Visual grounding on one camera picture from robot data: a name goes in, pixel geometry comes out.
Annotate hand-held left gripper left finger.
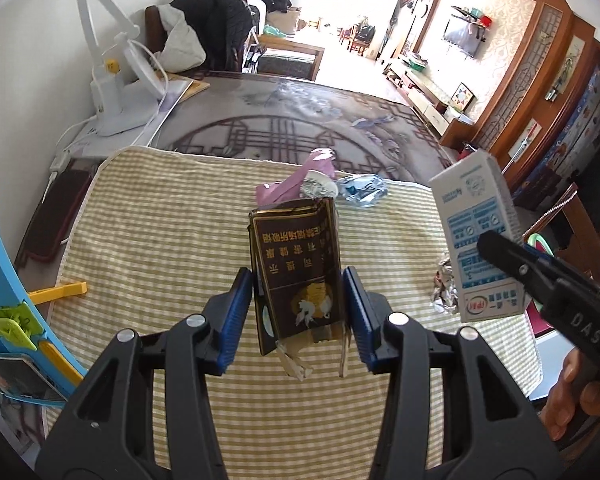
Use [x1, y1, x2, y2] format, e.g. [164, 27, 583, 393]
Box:
[35, 267, 254, 480]

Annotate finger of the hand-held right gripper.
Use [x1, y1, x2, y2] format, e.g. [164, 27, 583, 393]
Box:
[476, 231, 562, 307]
[524, 249, 600, 294]

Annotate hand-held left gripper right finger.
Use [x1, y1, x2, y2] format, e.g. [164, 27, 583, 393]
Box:
[342, 265, 564, 480]

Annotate red bin with green rim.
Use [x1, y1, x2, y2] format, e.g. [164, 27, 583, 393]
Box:
[522, 232, 556, 342]

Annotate white blue milk carton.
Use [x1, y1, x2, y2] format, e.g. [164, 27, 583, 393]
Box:
[427, 148, 534, 325]

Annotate dark brown cigarette carton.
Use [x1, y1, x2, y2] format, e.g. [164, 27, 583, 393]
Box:
[248, 197, 354, 384]

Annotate person's right hand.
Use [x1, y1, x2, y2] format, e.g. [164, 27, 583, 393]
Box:
[538, 348, 600, 443]

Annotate dark wooden chair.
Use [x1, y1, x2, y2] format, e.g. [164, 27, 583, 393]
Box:
[530, 182, 600, 281]

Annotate crumpled silver foil wrapper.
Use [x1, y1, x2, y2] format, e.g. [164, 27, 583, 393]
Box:
[430, 255, 464, 315]

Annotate yellow checked mat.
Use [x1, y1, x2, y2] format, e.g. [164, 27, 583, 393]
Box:
[42, 146, 544, 480]

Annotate blue white plastic wrapper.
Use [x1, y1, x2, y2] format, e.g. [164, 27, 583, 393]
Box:
[337, 172, 390, 207]

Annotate pink snack bag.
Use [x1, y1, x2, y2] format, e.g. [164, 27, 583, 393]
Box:
[256, 147, 339, 207]

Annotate colourful framed picture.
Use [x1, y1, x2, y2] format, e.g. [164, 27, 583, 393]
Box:
[449, 82, 476, 114]

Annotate yellow plastic peg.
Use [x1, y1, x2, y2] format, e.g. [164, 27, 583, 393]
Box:
[29, 282, 89, 306]

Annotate low television cabinet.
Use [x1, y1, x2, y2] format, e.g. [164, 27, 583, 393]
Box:
[384, 57, 476, 136]

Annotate grey patterned rug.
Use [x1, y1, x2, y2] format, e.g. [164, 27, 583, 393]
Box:
[152, 72, 456, 184]

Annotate blue plastic toy stand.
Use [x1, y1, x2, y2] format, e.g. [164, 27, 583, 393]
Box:
[0, 225, 89, 406]

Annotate white desk lamp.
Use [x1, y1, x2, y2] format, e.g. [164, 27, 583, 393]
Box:
[62, 0, 169, 137]

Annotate wooden dining chairs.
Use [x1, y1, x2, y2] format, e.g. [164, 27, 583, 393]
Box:
[347, 19, 376, 56]

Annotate wooden sofa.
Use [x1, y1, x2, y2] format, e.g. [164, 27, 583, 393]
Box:
[252, 5, 326, 81]

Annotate white cloth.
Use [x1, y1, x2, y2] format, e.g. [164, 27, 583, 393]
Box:
[157, 5, 206, 72]

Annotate black clothing pile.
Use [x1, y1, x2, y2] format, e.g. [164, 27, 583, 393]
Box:
[170, 0, 254, 71]

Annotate wall television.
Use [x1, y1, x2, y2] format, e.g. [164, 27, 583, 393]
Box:
[442, 14, 486, 59]

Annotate white power cable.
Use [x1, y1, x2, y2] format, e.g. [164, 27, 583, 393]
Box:
[42, 112, 104, 206]

